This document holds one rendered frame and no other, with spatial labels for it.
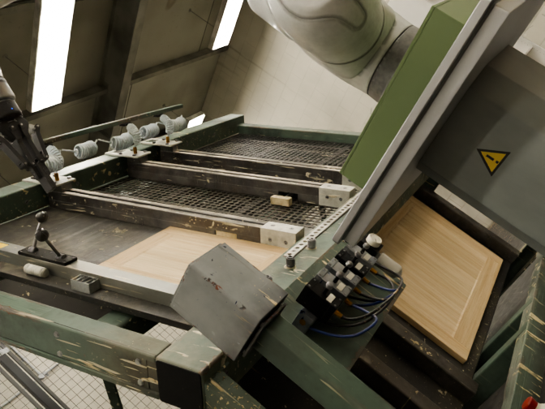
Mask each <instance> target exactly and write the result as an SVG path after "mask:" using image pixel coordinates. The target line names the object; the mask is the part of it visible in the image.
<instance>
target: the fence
mask: <svg viewBox="0 0 545 409"><path fill-rule="evenodd" d="M0 243H4V244H8V245H7V246H5V247H3V248H0V261H3V262H6V263H9V264H13V265H18V266H21V267H24V266H25V265H26V264H32V265H38V266H41V267H45V268H47V269H48V270H49V274H51V275H54V276H58V277H60V278H66V279H70V280H71V279H72V278H75V277H77V276H79V275H80V274H83V275H87V276H90V277H94V278H99V281H100V286H101V288H102V289H106V290H109V291H114V292H118V293H121V294H124V295H129V296H133V297H136V298H139V299H144V300H147V301H151V302H154V303H157V304H163V305H165V306H169V307H170V305H171V302H170V300H171V299H172V297H173V295H174V292H175V291H176V289H177V287H178V284H174V283H171V282H165V281H162V280H158V279H155V278H149V277H145V276H141V275H138V274H134V273H128V272H125V271H122V270H118V269H112V268H109V267H105V266H101V265H95V264H92V263H88V262H85V261H81V260H76V261H74V262H72V263H70V264H69V265H66V266H63V265H57V264H54V263H50V262H47V261H43V260H38V259H35V258H31V257H28V256H22V255H19V254H18V251H19V250H22V249H24V248H26V247H23V246H19V245H15V244H12V243H6V242H3V241H0Z"/></svg>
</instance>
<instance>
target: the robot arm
mask: <svg viewBox="0 0 545 409"><path fill-rule="evenodd" d="M247 1H248V4H249V6H250V8H251V9H252V10H253V11H254V12H255V13H256V14H257V15H258V16H260V17H261V18H262V19H264V20H265V21H267V22H268V23H269V24H271V25H272V26H273V27H274V28H275V29H276V30H278V31H279V32H280V33H282V34H283V35H284V36H286V37H287V38H288V39H290V40H292V41H294V42H295V43H296V44H297V45H298V46H299V48H300V49H301V50H302V51H303V52H304V53H305V54H306V55H307V56H309V57H310V58H311V59H313V60H314V61H315V62H317V63H318V64H319V65H321V66H322V67H323V68H324V69H326V70H327V71H329V72H331V73H332V74H334V75H335V76H336V77H338V78H339V79H341V80H343V81H345V82H346V83H347V84H350V85H351V86H353V87H355V88H357V89H359V90H361V91H363V92H364V93H366V94H367V95H368V96H370V97H371V98H372V99H374V100H375V101H376V102H379V100H380V98H381V97H382V95H383V93H384V90H385V89H386V88H387V86H388V83H389V82H390V80H391V79H392V77H393V75H394V73H395V71H396V69H397V68H398V66H399V64H400V62H401V60H402V59H403V57H404V55H405V53H406V51H407V50H408V48H409V46H410V44H411V42H412V40H413V39H414V37H415V35H416V33H417V32H418V30H419V28H418V27H416V26H414V25H413V24H411V23H410V22H408V21H407V20H406V19H404V18H403V17H402V16H400V15H399V14H398V13H396V12H395V11H394V10H393V9H392V7H391V6H390V5H388V4H387V3H386V2H385V1H384V0H247ZM28 130H29V131H30V132H29V133H30V134H32V140H33V142H32V140H31V136H30V135H29V133H28ZM7 140H8V141H9V142H8V141H7ZM0 149H1V150H2V151H3V152H4V153H5V154H6V155H7V156H8V157H9V158H10V159H11V160H12V161H13V162H14V163H15V164H16V165H17V166H18V167H19V168H20V169H21V170H23V169H26V171H31V173H32V175H33V177H34V178H35V180H36V181H37V180H38V181H39V182H40V184H41V186H42V187H43V188H44V190H45V192H46V193H49V192H52V191H53V190H54V189H55V188H56V187H57V186H56V184H55V182H54V181H53V180H52V178H51V176H50V175H51V173H50V171H49V169H48V168H47V166H46V164H45V162H46V161H47V160H48V159H49V154H48V153H47V150H46V147H45V144H44V141H43V139H42V137H41V133H40V125H39V124H36V125H32V124H29V123H28V121H27V120H26V119H25V118H24V117H23V115H22V111H21V110H20V108H19V107H18V105H17V104H16V102H15V94H14V93H13V92H12V90H11V88H10V86H9V85H8V83H7V81H6V80H5V79H4V77H3V75H2V70H1V67H0Z"/></svg>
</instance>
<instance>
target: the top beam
mask: <svg viewBox="0 0 545 409"><path fill-rule="evenodd" d="M240 123H244V115H242V114H228V115H226V116H223V117H220V118H216V119H214V120H211V121H208V122H205V123H201V124H198V125H195V126H193V127H188V128H186V129H183V130H182V131H179V132H174V133H172V134H171V135H169V137H170V140H178V141H182V143H180V144H179V149H184V150H191V151H193V150H195V149H198V148H201V147H204V146H205V145H208V144H211V143H214V142H216V141H218V140H222V139H224V138H227V137H229V136H232V135H235V134H238V125H239V124H240ZM136 148H137V150H139V151H144V150H147V152H151V153H150V154H148V161H158V162H161V152H160V151H161V148H160V146H158V145H150V144H139V145H136ZM127 163H128V161H127V157H119V156H112V155H102V156H99V157H95V158H93V159H89V160H87V161H82V162H80V163H77V164H74V165H72V166H67V167H64V168H63V169H61V170H60V171H58V176H64V177H67V176H71V177H72V178H74V179H76V180H75V181H72V182H71V186H72V189H73V188H74V189H79V190H84V191H88V190H91V189H93V188H95V187H99V186H101V185H104V184H106V183H109V182H112V181H114V180H116V179H120V178H122V177H125V176H127V175H128V169H127ZM48 205H49V196H48V193H46V192H45V190H44V188H43V187H42V186H41V184H37V183H28V182H24V181H22V182H18V183H14V184H11V185H9V186H6V187H2V188H0V224H2V223H4V222H8V221H10V220H12V219H14V218H17V217H20V216H23V215H25V214H27V213H31V212H33V211H36V210H38V209H42V208H44V207H46V206H48Z"/></svg>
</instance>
